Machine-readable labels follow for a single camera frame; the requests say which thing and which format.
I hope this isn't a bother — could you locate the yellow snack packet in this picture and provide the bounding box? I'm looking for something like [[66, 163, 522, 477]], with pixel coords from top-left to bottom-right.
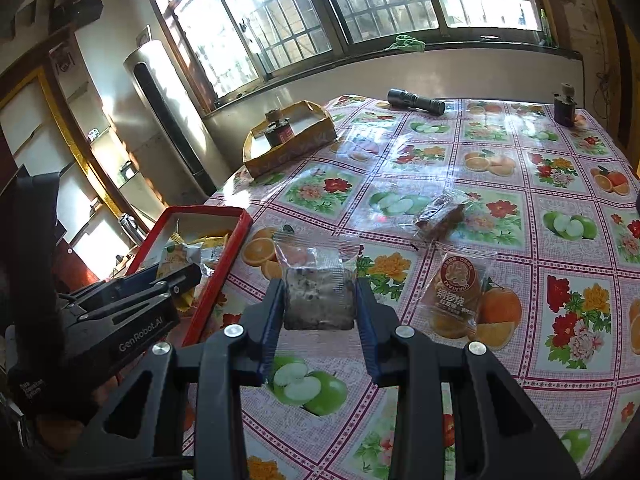
[[162, 232, 229, 274]]

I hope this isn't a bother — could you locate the green cloth on sill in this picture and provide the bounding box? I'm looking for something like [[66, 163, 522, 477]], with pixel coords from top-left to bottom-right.
[[385, 34, 426, 53]]

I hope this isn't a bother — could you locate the white tower air conditioner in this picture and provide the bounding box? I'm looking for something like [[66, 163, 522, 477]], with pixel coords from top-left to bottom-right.
[[124, 40, 231, 197]]

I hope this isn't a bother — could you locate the yellow cardboard box lid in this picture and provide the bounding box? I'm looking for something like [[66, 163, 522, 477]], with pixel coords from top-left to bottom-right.
[[242, 100, 336, 178]]

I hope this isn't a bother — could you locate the orange bread packet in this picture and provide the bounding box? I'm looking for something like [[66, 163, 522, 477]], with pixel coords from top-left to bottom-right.
[[419, 247, 494, 339]]

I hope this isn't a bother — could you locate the dark jar with cork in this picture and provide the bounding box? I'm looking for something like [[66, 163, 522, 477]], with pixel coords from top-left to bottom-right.
[[265, 108, 294, 148]]

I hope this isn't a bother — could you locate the red rimmed white tray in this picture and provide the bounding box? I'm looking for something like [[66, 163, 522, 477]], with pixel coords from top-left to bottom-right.
[[127, 205, 253, 347]]

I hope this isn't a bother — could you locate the brown snack clear packet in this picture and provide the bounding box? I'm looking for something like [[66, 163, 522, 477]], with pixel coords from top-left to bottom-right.
[[413, 193, 470, 243]]

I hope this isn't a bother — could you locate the steel electric kettle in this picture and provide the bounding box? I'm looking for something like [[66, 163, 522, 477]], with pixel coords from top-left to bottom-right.
[[119, 214, 145, 246]]

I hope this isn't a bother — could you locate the dark cake clear packet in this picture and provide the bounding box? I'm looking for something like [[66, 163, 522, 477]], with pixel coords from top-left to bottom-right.
[[272, 232, 360, 330]]

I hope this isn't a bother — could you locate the fruit flower patterned tablecloth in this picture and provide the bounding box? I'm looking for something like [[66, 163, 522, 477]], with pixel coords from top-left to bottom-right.
[[210, 94, 639, 474]]

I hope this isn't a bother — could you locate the black flashlight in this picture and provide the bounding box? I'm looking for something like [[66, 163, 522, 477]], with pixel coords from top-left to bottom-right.
[[387, 88, 446, 116]]

